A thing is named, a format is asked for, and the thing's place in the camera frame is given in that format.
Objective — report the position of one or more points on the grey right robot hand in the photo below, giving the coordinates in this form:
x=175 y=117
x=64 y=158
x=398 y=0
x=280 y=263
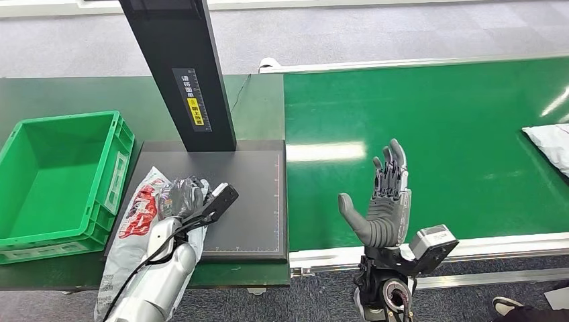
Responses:
x=386 y=218

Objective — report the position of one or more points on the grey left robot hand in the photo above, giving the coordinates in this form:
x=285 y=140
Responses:
x=182 y=197

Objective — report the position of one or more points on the white red-print parcel bag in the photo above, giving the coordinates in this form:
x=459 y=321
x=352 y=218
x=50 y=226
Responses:
x=551 y=144
x=133 y=218

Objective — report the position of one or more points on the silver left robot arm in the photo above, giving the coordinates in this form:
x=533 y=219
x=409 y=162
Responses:
x=160 y=280

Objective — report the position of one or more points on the black inbound scanner machine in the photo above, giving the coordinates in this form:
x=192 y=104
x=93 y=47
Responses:
x=249 y=200

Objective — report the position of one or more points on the green conveyor belt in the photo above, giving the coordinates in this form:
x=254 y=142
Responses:
x=444 y=111

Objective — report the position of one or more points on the white conveyor roller end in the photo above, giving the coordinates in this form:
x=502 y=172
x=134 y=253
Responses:
x=266 y=62

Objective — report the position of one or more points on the black yellow scanner label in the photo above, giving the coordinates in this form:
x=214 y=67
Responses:
x=193 y=100

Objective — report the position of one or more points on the green plastic crate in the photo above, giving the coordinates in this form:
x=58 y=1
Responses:
x=49 y=177

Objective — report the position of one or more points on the person's shoe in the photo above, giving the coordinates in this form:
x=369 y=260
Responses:
x=504 y=304

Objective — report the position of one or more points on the dark green table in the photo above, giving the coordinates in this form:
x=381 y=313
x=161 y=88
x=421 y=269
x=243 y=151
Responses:
x=66 y=95

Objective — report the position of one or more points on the flat white red-print parcel bag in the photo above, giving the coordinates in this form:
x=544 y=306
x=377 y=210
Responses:
x=551 y=144

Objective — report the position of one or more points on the white paper sheet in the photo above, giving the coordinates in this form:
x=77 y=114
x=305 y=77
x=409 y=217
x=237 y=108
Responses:
x=558 y=297

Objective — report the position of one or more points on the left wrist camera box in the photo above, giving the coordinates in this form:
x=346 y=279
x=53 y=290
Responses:
x=222 y=200

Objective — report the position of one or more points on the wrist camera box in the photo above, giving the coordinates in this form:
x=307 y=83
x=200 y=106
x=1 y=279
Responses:
x=433 y=246
x=222 y=200

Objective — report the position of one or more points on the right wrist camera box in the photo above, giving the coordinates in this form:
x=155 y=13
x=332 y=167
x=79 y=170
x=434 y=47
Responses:
x=433 y=246

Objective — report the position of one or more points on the aluminium conveyor frame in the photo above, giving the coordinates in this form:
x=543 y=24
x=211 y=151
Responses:
x=489 y=249

